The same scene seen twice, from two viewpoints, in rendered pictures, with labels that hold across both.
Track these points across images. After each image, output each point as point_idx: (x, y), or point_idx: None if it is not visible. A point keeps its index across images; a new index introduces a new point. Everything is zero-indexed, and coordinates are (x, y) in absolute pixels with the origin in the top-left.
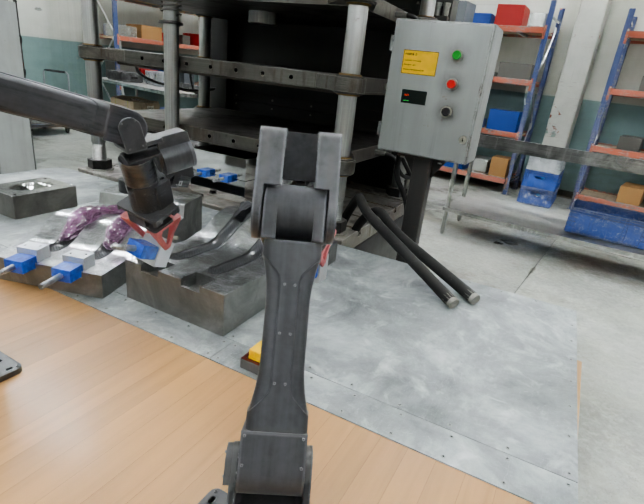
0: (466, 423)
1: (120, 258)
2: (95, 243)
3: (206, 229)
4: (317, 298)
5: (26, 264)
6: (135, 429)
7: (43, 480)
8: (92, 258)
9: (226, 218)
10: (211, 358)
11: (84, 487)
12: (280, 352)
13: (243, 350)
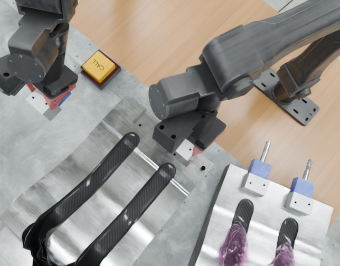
0: None
1: (222, 202)
2: (253, 235)
3: (138, 247)
4: (38, 163)
5: (294, 181)
6: (178, 29)
7: (210, 7)
8: (244, 184)
9: (112, 259)
10: (139, 81)
11: (193, 1)
12: None
13: (116, 88)
